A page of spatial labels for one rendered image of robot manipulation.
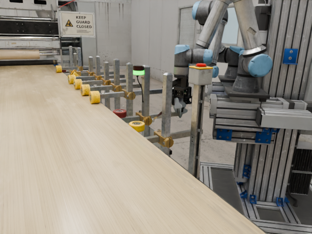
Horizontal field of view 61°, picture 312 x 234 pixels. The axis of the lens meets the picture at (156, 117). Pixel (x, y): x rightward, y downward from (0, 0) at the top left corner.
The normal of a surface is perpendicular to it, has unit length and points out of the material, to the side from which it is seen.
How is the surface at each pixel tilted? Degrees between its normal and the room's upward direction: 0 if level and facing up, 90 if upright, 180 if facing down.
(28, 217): 0
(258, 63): 97
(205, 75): 90
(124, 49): 90
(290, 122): 90
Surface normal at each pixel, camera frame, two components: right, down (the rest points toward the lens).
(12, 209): 0.03, -0.96
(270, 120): -0.15, 0.29
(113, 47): 0.37, 0.29
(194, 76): -0.88, 0.11
